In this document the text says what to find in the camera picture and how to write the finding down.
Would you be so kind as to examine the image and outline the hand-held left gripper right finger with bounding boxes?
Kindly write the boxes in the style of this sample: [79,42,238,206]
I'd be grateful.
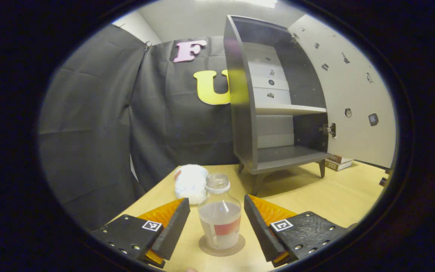
[244,195,349,268]

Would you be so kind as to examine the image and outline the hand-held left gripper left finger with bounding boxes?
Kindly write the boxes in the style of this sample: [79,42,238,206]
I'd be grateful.
[91,198,191,269]

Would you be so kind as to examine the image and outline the brown round coaster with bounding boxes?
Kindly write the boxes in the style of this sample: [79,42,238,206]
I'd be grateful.
[199,233,246,257]

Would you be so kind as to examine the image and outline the clear bottle with red label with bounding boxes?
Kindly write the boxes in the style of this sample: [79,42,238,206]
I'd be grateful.
[198,173,242,250]

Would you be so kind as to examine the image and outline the dark grey cabinet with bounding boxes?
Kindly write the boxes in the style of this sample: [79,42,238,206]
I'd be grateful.
[223,15,338,197]

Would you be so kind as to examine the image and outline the white fluffy cloth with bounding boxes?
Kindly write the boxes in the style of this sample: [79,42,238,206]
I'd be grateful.
[174,164,209,205]

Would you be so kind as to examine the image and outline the grey book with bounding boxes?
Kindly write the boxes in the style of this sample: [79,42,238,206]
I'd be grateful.
[325,159,353,172]

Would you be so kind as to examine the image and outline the brown book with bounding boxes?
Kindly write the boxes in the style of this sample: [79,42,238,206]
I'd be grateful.
[330,154,354,164]

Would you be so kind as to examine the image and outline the black backdrop cloth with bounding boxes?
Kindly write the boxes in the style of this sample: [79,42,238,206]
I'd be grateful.
[38,23,241,231]

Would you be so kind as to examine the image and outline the ceiling light panel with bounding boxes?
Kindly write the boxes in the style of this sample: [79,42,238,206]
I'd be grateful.
[198,0,278,9]

